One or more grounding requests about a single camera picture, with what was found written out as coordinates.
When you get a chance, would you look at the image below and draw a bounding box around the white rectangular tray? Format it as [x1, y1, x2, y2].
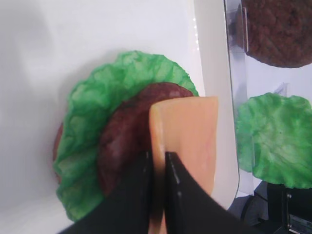
[0, 0, 239, 234]

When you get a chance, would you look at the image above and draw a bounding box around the bottom bun slice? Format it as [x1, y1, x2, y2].
[53, 123, 64, 185]

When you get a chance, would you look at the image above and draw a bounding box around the green lettuce leaf on burger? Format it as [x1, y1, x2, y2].
[53, 51, 198, 222]

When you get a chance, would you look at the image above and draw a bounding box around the orange cheese slice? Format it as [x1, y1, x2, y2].
[149, 97, 218, 234]

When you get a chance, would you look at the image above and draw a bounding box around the green lettuce leaf in holder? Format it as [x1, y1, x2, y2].
[235, 93, 312, 189]

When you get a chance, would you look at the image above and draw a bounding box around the brown meat patty on burger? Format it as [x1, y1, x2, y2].
[97, 82, 193, 195]

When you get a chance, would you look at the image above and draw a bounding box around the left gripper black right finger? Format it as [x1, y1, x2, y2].
[164, 152, 258, 234]

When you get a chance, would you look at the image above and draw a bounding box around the clear acrylic holder right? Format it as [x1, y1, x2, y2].
[224, 0, 289, 198]

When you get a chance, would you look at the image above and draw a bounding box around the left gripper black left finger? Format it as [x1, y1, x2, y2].
[61, 152, 153, 234]

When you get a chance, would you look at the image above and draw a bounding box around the brown meat patty in holder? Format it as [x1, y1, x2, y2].
[235, 0, 312, 68]

